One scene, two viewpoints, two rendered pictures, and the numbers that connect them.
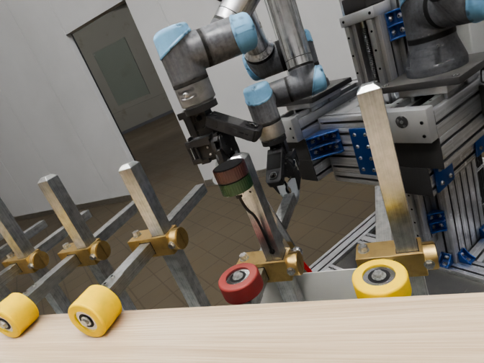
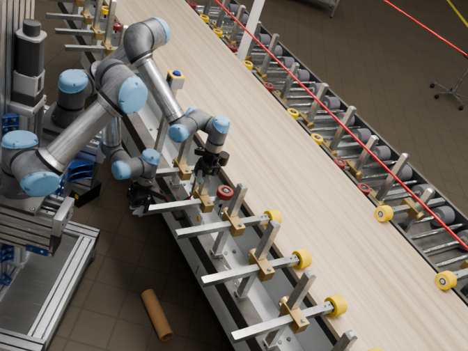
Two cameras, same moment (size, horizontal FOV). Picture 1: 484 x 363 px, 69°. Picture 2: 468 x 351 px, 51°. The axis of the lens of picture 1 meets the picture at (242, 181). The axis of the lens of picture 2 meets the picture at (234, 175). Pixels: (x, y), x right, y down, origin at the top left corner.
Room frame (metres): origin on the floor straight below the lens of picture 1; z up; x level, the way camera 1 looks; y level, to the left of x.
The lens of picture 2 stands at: (2.32, 0.79, 2.39)
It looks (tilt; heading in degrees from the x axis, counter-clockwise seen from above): 36 degrees down; 202
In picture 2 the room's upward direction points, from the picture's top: 21 degrees clockwise
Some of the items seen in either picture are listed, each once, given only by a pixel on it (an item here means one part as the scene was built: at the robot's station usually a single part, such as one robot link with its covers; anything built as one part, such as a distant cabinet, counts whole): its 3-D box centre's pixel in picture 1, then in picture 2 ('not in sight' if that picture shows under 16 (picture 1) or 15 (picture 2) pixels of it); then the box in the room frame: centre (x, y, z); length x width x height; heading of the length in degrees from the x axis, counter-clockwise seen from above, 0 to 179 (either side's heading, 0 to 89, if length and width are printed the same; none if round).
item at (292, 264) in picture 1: (269, 266); (203, 199); (0.65, 0.01, 0.85); 0.13 x 0.06 x 0.05; 63
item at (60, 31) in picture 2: not in sight; (87, 33); (-0.07, -1.57, 0.82); 0.43 x 0.03 x 0.04; 153
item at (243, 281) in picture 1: (247, 297); (223, 198); (0.57, 0.07, 0.85); 0.08 x 0.08 x 0.11
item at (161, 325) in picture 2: not in sight; (157, 314); (0.77, 0.03, 0.04); 0.30 x 0.08 x 0.08; 63
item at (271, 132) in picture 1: (269, 131); (145, 177); (0.96, -0.12, 1.05); 0.08 x 0.08 x 0.05
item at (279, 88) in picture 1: (270, 96); (125, 166); (1.06, -0.17, 1.12); 0.11 x 0.11 x 0.08; 74
